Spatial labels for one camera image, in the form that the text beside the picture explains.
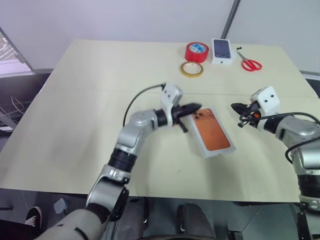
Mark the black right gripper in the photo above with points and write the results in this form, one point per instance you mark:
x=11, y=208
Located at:
x=253, y=109

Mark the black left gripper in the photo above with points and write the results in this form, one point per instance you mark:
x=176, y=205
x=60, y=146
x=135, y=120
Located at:
x=177, y=115

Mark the orange phone box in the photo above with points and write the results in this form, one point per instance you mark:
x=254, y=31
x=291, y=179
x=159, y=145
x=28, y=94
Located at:
x=212, y=132

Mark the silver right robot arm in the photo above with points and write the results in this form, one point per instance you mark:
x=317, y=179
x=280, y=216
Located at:
x=300, y=130

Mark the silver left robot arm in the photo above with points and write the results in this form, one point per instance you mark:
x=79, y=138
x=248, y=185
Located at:
x=135, y=125

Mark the white phone box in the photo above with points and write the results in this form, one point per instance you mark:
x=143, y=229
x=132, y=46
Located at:
x=221, y=48

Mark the small grey-blue plastic block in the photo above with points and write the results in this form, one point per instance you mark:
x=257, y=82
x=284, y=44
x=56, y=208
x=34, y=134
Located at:
x=60, y=205

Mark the yellow tape roll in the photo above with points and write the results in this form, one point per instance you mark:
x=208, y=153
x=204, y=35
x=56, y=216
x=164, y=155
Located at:
x=191, y=75

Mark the red tape roll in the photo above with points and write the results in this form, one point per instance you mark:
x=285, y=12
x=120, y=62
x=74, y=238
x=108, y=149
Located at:
x=196, y=58

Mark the small black clip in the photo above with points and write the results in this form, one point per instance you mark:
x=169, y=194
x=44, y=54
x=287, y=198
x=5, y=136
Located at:
x=239, y=47

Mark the black white sneaker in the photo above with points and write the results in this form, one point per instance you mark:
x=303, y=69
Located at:
x=33, y=217

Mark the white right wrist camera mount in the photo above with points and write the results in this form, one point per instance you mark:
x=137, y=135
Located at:
x=267, y=100

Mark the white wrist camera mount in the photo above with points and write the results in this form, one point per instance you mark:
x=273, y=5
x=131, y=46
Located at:
x=267, y=100
x=171, y=93

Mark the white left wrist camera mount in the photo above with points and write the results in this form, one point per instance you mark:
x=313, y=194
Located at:
x=171, y=93

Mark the black wall rail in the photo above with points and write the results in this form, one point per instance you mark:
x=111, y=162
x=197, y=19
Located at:
x=231, y=17

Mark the grey slatted metal frame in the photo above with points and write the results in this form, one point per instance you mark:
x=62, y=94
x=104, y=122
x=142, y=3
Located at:
x=10, y=52

